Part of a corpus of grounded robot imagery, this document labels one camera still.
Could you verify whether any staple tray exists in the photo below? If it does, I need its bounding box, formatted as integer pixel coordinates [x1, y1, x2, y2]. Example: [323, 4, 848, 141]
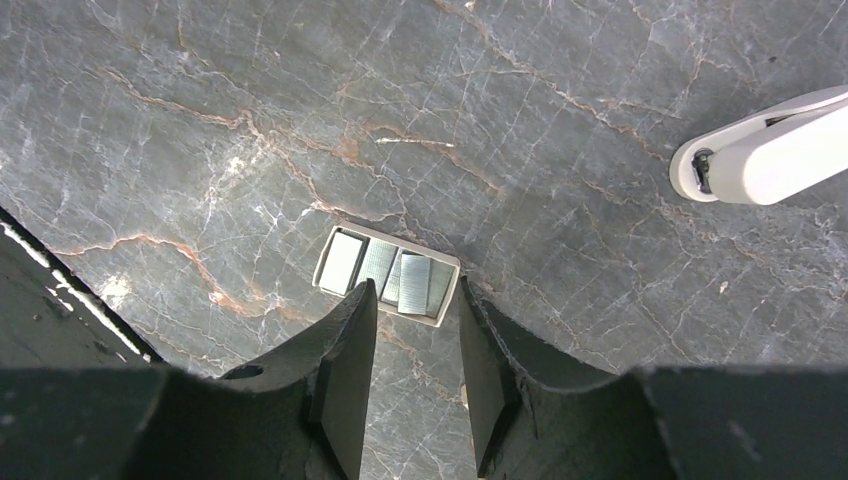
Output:
[312, 221, 461, 328]

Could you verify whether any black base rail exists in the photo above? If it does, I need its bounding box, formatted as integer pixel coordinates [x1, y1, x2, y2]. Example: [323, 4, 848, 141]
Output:
[1, 210, 165, 368]

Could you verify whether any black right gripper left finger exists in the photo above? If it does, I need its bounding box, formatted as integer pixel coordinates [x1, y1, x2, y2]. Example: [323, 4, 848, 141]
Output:
[1, 281, 377, 479]

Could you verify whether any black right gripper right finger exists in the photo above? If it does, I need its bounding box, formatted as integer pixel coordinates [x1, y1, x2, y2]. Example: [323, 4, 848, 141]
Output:
[459, 279, 847, 479]

